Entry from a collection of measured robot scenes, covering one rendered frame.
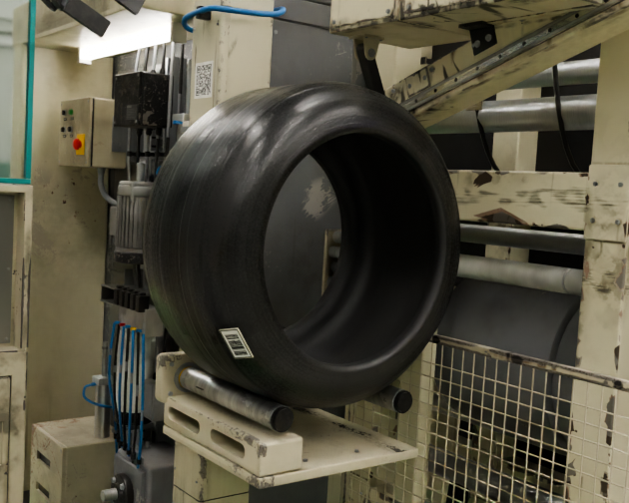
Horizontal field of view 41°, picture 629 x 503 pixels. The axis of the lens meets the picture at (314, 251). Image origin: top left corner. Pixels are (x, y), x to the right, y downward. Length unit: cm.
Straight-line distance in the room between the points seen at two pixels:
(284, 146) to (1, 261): 85
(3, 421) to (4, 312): 24
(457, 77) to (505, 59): 13
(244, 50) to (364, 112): 40
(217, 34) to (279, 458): 86
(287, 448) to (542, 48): 86
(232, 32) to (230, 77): 9
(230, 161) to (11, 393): 88
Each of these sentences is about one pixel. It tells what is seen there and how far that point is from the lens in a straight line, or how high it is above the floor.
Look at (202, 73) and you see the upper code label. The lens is 183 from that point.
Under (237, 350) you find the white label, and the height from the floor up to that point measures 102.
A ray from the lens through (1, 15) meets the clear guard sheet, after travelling 200.
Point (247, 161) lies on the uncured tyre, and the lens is 137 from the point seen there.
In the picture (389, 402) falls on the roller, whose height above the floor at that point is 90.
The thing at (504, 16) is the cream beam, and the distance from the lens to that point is 168.
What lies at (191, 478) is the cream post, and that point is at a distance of 189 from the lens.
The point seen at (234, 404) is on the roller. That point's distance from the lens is 155.
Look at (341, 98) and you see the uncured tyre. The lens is 148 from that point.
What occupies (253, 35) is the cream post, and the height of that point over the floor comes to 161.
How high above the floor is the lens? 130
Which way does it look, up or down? 4 degrees down
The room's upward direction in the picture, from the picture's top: 3 degrees clockwise
